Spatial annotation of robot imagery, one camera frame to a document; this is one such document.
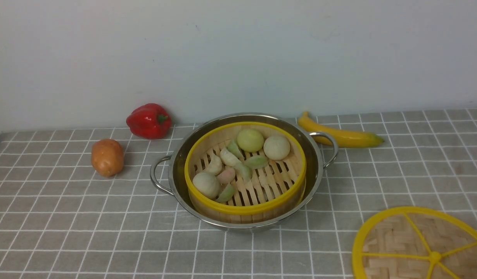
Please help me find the yellow bamboo steamer basket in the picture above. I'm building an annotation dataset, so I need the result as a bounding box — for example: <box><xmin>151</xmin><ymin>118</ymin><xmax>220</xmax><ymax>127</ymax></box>
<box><xmin>184</xmin><ymin>121</ymin><xmax>307</xmax><ymax>224</ymax></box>

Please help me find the yellow bamboo steamer lid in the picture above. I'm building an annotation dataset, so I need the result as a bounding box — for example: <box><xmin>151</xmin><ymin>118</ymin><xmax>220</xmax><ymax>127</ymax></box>
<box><xmin>352</xmin><ymin>207</ymin><xmax>477</xmax><ymax>279</ymax></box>

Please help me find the stainless steel pot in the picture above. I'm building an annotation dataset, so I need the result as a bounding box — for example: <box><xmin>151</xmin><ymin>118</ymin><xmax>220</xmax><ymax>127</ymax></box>
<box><xmin>150</xmin><ymin>112</ymin><xmax>339</xmax><ymax>231</ymax></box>

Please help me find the green dumpling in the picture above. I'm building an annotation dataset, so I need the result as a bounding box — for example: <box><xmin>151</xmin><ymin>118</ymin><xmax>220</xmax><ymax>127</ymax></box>
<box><xmin>244</xmin><ymin>155</ymin><xmax>269</xmax><ymax>170</ymax></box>

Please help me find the pink dumpling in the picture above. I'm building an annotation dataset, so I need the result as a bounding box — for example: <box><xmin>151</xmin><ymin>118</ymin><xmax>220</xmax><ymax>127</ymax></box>
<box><xmin>216</xmin><ymin>167</ymin><xmax>236</xmax><ymax>185</ymax></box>

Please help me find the white bun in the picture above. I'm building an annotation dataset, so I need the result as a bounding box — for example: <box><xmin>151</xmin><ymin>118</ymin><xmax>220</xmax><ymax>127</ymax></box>
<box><xmin>192</xmin><ymin>171</ymin><xmax>221</xmax><ymax>200</ymax></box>
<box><xmin>263</xmin><ymin>135</ymin><xmax>290</xmax><ymax>161</ymax></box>

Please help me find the white bun near front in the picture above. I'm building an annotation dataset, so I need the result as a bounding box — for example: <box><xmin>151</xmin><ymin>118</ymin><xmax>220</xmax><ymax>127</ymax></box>
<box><xmin>192</xmin><ymin>171</ymin><xmax>221</xmax><ymax>200</ymax></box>

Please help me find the red bell pepper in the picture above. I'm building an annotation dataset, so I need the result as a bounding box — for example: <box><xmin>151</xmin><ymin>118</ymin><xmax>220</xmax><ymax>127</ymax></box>
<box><xmin>126</xmin><ymin>103</ymin><xmax>172</xmax><ymax>140</ymax></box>

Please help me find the yellow banana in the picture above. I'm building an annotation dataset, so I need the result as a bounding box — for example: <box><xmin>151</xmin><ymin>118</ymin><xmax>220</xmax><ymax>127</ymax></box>
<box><xmin>297</xmin><ymin>111</ymin><xmax>385</xmax><ymax>148</ymax></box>

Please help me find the brown potato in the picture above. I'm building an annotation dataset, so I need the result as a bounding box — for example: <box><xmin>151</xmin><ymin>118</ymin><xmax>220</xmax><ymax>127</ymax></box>
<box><xmin>91</xmin><ymin>138</ymin><xmax>124</xmax><ymax>177</ymax></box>

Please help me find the grey checked tablecloth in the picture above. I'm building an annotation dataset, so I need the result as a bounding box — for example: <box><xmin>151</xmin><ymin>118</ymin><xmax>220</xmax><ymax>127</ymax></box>
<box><xmin>0</xmin><ymin>109</ymin><xmax>477</xmax><ymax>279</ymax></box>

